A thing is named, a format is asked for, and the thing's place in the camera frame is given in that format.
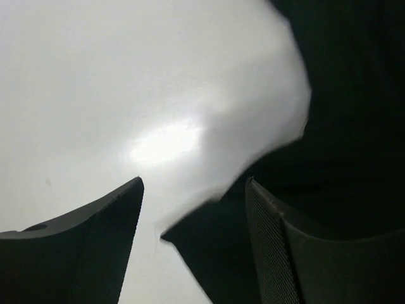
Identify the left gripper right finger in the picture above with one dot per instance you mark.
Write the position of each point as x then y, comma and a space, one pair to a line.
301, 261

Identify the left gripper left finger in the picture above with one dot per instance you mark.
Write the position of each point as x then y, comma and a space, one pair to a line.
78, 257

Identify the black shorts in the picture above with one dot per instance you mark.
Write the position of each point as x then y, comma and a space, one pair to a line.
347, 169

